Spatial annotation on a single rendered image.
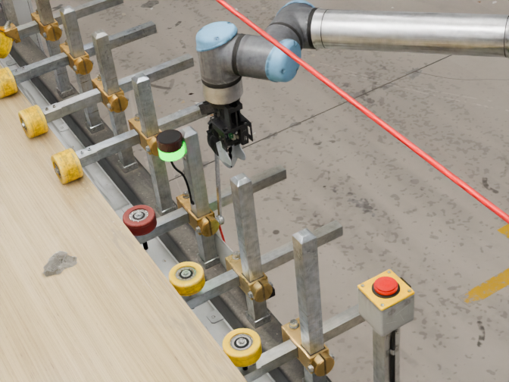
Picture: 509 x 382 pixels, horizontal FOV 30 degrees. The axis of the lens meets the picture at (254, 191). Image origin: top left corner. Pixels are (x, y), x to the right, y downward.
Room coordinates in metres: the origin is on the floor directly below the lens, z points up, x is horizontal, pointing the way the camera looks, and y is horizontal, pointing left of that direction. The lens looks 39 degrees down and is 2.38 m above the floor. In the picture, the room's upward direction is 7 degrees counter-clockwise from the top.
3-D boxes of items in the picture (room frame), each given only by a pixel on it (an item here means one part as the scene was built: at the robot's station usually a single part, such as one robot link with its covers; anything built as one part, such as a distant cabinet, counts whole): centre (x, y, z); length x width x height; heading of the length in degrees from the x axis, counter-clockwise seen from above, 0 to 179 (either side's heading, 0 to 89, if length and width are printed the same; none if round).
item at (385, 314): (1.13, -0.20, 1.18); 0.07 x 0.07 x 0.08; 26
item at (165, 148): (1.79, 0.18, 1.11); 0.06 x 0.06 x 0.02
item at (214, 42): (1.79, 0.04, 1.32); 0.10 x 0.09 x 0.12; 63
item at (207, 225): (1.83, 0.15, 0.85); 0.13 x 0.06 x 0.05; 26
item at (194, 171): (1.81, 0.14, 0.88); 0.03 x 0.03 x 0.48; 26
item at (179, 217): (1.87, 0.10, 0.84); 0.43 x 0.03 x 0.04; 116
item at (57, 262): (1.64, 0.47, 0.91); 0.09 x 0.07 x 0.02; 129
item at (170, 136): (1.79, 0.18, 1.01); 0.06 x 0.06 x 0.22; 26
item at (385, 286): (1.13, -0.20, 1.22); 0.04 x 0.04 x 0.02
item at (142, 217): (1.78, 0.29, 0.85); 0.08 x 0.08 x 0.11
